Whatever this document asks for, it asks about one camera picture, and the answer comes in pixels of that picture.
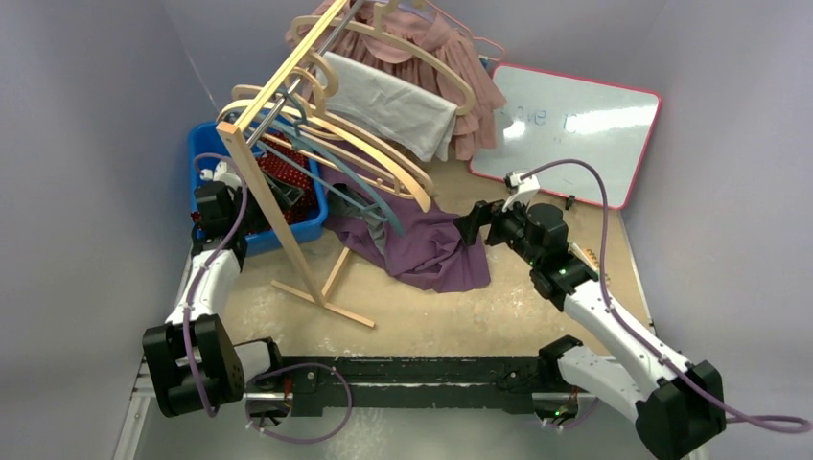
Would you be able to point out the purple shirt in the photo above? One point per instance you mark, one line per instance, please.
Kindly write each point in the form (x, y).
(428, 254)

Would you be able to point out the red polka dot skirt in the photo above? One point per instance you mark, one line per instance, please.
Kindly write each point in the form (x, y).
(306, 208)

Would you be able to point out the whiteboard with pink frame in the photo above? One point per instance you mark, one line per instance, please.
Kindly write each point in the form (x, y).
(551, 116)

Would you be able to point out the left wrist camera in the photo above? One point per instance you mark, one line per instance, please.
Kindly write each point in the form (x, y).
(224, 173)

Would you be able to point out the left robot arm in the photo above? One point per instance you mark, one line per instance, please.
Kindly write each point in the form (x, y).
(193, 364)

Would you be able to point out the orange card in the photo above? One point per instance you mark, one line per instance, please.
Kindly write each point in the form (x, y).
(590, 258)

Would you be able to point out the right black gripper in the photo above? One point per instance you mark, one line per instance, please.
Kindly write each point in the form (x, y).
(481, 219)

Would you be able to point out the grey white t-shirt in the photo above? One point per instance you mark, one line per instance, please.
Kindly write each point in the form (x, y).
(392, 108)

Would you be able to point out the blue plastic bin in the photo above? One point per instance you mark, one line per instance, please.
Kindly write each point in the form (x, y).
(254, 235)

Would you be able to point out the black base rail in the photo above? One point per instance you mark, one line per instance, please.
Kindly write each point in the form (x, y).
(305, 386)

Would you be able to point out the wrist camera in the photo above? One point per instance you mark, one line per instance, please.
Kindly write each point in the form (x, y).
(224, 173)
(522, 186)

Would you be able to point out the pink garment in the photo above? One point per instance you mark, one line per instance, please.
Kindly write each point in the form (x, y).
(426, 53)

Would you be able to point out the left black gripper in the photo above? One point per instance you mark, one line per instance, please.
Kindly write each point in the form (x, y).
(287, 196)

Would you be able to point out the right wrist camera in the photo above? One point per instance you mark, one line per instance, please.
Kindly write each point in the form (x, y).
(522, 186)

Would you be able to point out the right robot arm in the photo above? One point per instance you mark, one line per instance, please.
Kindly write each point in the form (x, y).
(656, 388)

